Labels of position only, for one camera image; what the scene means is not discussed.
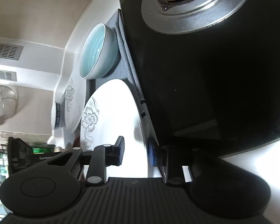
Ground white floral plate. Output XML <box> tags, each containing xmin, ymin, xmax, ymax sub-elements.
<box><xmin>65</xmin><ymin>70</ymin><xmax>87</xmax><ymax>133</ymax></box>
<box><xmin>80</xmin><ymin>79</ymin><xmax>148</xmax><ymax>178</ymax></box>

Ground white floral plate behind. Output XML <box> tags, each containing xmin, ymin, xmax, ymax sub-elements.
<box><xmin>65</xmin><ymin>70</ymin><xmax>87</xmax><ymax>133</ymax></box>

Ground blue patterned white bowl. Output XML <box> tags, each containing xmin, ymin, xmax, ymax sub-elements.
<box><xmin>51</xmin><ymin>101</ymin><xmax>65</xmax><ymax>130</ymax></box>

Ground black box with text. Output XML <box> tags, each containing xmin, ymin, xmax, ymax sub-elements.
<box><xmin>7</xmin><ymin>137</ymin><xmax>60</xmax><ymax>176</ymax></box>

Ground black glass gas stove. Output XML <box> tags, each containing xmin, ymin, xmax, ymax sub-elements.
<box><xmin>120</xmin><ymin>0</ymin><xmax>280</xmax><ymax>156</ymax></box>

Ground dark grey mat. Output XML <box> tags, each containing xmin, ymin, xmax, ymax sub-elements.
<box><xmin>89</xmin><ymin>9</ymin><xmax>155</xmax><ymax>122</ymax></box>

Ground light blue ceramic bowl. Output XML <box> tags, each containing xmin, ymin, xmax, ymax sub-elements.
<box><xmin>79</xmin><ymin>23</ymin><xmax>120</xmax><ymax>80</ymax></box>

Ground metal mesh strainer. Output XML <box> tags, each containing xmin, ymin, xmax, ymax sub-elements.
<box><xmin>0</xmin><ymin>85</ymin><xmax>18</xmax><ymax>120</ymax></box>

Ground white range hood vents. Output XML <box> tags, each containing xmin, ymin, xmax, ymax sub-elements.
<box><xmin>0</xmin><ymin>42</ymin><xmax>24</xmax><ymax>82</ymax></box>

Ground silver gas burner ring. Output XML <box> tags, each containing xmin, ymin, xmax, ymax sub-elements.
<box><xmin>141</xmin><ymin>0</ymin><xmax>252</xmax><ymax>35</ymax></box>

